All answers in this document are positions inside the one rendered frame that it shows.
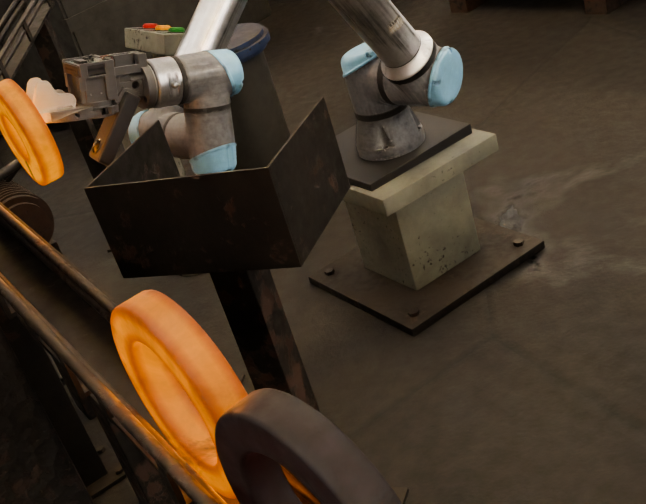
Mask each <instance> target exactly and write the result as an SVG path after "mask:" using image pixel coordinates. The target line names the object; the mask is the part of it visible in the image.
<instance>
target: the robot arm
mask: <svg viewBox="0 0 646 504"><path fill-rule="evenodd" d="M247 1H248V0H200V1H199V3H198V5H197V7H196V10H195V12H194V14H193V16H192V18H191V20H190V23H189V25H188V27H187V29H186V31H185V33H184V35H183V38H182V40H181V42H180V44H179V46H178V48H177V51H176V53H175V55H174V56H167V57H160V58H153V59H147V57H146V53H143V52H139V51H130V52H123V53H116V54H109V55H102V56H98V55H88V56H82V57H75V58H68V59H62V62H63V69H64V76H65V83H66V87H68V92H69V93H65V92H64V91H63V90H59V89H57V90H54V88H53V87H52V85H51V84H50V83H49V82H48V81H42V80H41V79H40V78H37V77H36V78H31V79H30V80H29V81H28V82H27V89H26V94H27V95H28V96H29V98H30V99H31V100H32V102H33V103H34V105H35V106H36V108H37V109H38V111H39V113H40V114H41V116H42V117H43V119H44V121H45V123H61V122H71V121H80V120H86V119H98V118H104V117H105V118H104V120H103V122H102V125H101V127H100V129H99V132H98V134H97V136H96V139H95V141H94V143H93V146H92V148H91V150H90V152H89V156H90V157H91V158H93V159H94V160H96V161H98V162H99V163H102V164H104V165H107V166H109V165H110V164H111V163H112V162H113V161H114V159H115V157H116V155H117V153H118V150H119V148H120V146H121V143H122V141H123V139H124V136H125V134H126V132H127V129H128V135H129V139H130V142H131V144H132V143H133V142H134V141H135V140H136V139H137V138H139V137H140V136H141V135H142V134H143V133H144V132H145V131H146V130H147V129H148V128H149V127H150V126H151V125H152V124H154V123H155V122H156V121H157V120H159V121H160V124H161V127H162V129H163V132H164V134H165V137H166V140H167V142H168V145H169V147H170V150H171V153H172V155H173V157H176V158H181V159H190V160H189V162H190V164H191V167H192V171H193V172H194V173H195V174H196V175H198V174H207V173H215V172H224V171H232V170H234V169H235V167H236V165H237V159H236V158H237V156H236V146H237V145H236V143H235V137H234V129H233V121H232V113H231V105H230V103H231V99H230V97H232V96H233V95H236V94H238V93H239V92H240V91H241V89H242V87H243V83H242V81H243V79H244V73H243V68H242V65H241V62H240V60H239V58H238V57H237V55H236V54H235V53H234V52H232V51H230V50H228V49H226V47H227V45H228V43H229V41H230V38H231V36H232V34H233V32H234V30H235V27H236V25H237V23H238V21H239V19H240V16H241V14H242V12H243V10H244V8H245V5H246V3H247ZM328 1H329V3H330V4H331V5H332V6H333V7H334V8H335V9H336V10H337V11H338V13H339V14H340V15H341V16H342V17H343V18H344V19H345V20H346V22H347V23H348V24H349V25H350V26H351V27H352V28H353V29H354V30H355V32H356V33H357V34H358V35H359V36H360V37H361V38H362V39H363V41H364V42H365V43H362V44H360V45H358V46H356V47H354V48H352V49H351V50H349V51H348V52H347V53H345V54H344V56H343V57H342V59H341V67H342V71H343V78H344V79H345V82H346V85H347V89H348V92H349V95H350V99H351V102H352V105H353V109H354V112H355V116H356V119H357V134H356V147H357V150H358V154H359V156H360V157H361V158H362V159H365V160H368V161H383V160H389V159H394V158H397V157H400V156H403V155H405V154H407V153H409V152H411V151H413V150H415V149H416V148H418V147H419V146H420V145H421V144H422V143H423V142H424V140H425V133H424V129H423V126H422V124H421V123H420V121H419V120H418V118H417V117H416V115H415V114H414V112H413V111H412V109H411V108H410V106H430V107H436V106H446V105H448V104H450V103H452V102H453V101H454V99H455V98H456V97H457V95H458V93H459V91H460V88H461V84H462V79H463V63H462V59H461V56H460V54H459V52H458V51H457V50H456V49H454V48H452V47H449V46H445V47H439V46H438V45H437V44H436V43H435V42H434V40H433V39H432V38H431V37H430V36H429V35H428V34H427V33H426V32H424V31H420V30H414V29H413V27H412V26H411V25H410V24H409V23H408V21H407V20H406V19H405V18H404V16H403V15H402V14H401V13H400V12H399V10H398V9H397V8H396V7H395V6H394V4H393V3H392V2H391V1H390V0H328ZM409 105H410V106H409ZM137 106H138V107H139V108H141V109H143V110H144V109H149V108H150V109H149V110H145V111H141V112H139V113H137V114H136V115H135V116H134V113H135V111H136V109H137ZM128 127H129V128H128Z"/></svg>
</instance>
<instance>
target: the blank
mask: <svg viewBox="0 0 646 504"><path fill-rule="evenodd" d="M0 131H1V133H2V134H3V136H4V138H5V140H6V142H7V143H8V145H9V147H10V148H11V150H12V152H13V153H14V155H15V156H16V158H17V159H18V161H19V162H20V164H21V165H22V166H23V168H24V169H25V170H26V172H27V173H28V174H29V175H30V176H31V178H32V179H33V180H34V181H36V182H37V183H38V184H40V185H42V186H45V185H47V184H49V183H51V182H53V181H55V180H57V179H59V178H60V177H62V176H63V174H64V166H63V162H62V158H61V155H60V152H59V150H58V147H57V145H56V142H55V140H54V138H53V136H52V134H51V132H50V130H49V128H48V126H47V124H46V123H45V121H44V119H43V117H42V116H41V114H40V113H39V111H38V109H37V108H36V106H35V105H34V103H33V102H32V100H31V99H30V98H29V96H28V95H27V94H26V93H25V91H24V90H23V89H22V88H21V87H20V86H19V85H18V84H17V83H16V82H15V81H13V80H12V79H4V80H2V81H0Z"/></svg>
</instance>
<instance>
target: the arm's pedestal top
mask: <svg viewBox="0 0 646 504"><path fill-rule="evenodd" d="M471 129H472V128H471ZM497 150H499V147H498V143H497V138H496V134H494V133H490V132H485V131H481V130H476V129H472V134H470V135H468V136H466V137H465V138H463V139H461V140H460V141H458V142H456V143H454V144H453V145H451V146H449V147H448V148H446V149H444V150H442V151H441V152H439V153H437V154H436V155H434V156H432V157H430V158H429V159H427V160H425V161H424V162H422V163H420V164H418V165H417V166H415V167H413V168H412V169H410V170H408V171H406V172H405V173H403V174H401V175H400V176H398V177H396V178H394V179H393V180H391V181H389V182H388V183H386V184H384V185H383V186H381V187H379V188H377V189H376V190H374V191H369V190H366V189H363V188H360V187H357V186H354V185H351V184H350V188H349V190H348V192H347V193H346V195H345V197H344V198H343V201H346V202H349V203H352V204H354V205H357V206H360V207H362V208H365V209H368V210H370V211H373V212H376V213H378V214H381V215H384V216H386V217H387V216H390V215H391V214H393V213H395V212H396V211H398V210H400V209H401V208H403V207H405V206H406V205H408V204H410V203H411V202H413V201H415V200H416V199H418V198H419V197H421V196H423V195H424V194H426V193H428V192H429V191H431V190H433V189H434V188H436V187H438V186H439V185H441V184H443V183H444V182H446V181H448V180H449V179H451V178H453V177H454V176H456V175H458V174H459V173H461V172H463V171H464V170H466V169H468V168H469V167H471V166H473V165H474V164H476V163H478V162H479V161H481V160H483V159H484V158H486V157H487V156H489V155H491V154H492V153H494V152H496V151H497Z"/></svg>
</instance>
